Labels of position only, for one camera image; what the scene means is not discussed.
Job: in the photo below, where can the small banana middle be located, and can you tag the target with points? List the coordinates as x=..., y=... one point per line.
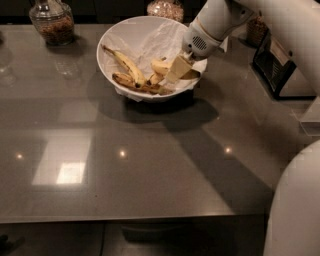
x=155, y=78

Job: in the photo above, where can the white bowl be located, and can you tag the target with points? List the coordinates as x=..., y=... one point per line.
x=140, y=36

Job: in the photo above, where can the white sign stand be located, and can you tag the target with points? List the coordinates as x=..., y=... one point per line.
x=224, y=45

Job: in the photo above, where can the black wire basket holder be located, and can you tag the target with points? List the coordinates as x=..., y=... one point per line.
x=279, y=73

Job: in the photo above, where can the brown bruised banana bottom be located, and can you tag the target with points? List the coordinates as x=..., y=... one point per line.
x=127, y=81

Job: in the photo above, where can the glass jar with granola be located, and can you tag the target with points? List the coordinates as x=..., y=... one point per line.
x=53, y=20

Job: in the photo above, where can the glass jar with cereal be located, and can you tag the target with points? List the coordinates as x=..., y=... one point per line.
x=256, y=30

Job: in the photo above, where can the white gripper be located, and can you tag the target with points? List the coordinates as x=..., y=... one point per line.
x=196, y=40

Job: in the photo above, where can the long spotted banana left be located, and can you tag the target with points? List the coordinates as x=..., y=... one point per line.
x=137, y=75

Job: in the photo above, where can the yellow banana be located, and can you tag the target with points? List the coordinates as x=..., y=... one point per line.
x=162, y=67

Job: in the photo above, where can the glass jar with oats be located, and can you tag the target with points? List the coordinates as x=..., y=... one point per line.
x=171, y=9

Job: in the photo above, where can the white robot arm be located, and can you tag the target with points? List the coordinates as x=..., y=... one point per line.
x=294, y=221

